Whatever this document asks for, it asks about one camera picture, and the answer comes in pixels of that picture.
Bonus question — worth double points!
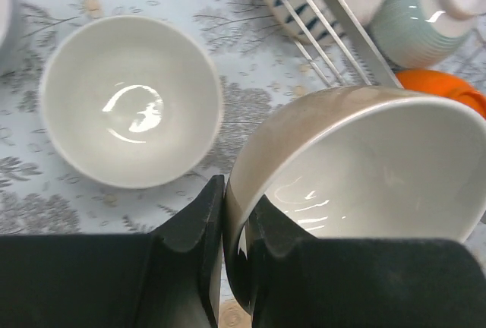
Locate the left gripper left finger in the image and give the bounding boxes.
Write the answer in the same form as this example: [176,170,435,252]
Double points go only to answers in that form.
[1,175,225,327]

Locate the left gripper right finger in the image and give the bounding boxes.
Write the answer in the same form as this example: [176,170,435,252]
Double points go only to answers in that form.
[249,198,485,327]

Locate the beige bowl with gold pattern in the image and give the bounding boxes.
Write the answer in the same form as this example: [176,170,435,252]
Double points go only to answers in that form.
[222,86,485,308]

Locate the beige plain bowl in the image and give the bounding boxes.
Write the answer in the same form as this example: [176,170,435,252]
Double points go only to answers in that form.
[39,15,224,189]

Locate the floral table mat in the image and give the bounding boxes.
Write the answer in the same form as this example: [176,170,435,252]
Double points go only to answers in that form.
[1,16,485,327]

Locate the orange bowl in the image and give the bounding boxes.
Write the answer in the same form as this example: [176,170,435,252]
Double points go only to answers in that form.
[396,69,485,118]

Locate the pale green ribbed bowl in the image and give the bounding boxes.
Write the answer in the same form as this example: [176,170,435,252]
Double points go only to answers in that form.
[368,0,485,68]

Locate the wire dish rack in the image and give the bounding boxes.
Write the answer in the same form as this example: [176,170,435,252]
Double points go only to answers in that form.
[264,0,399,87]

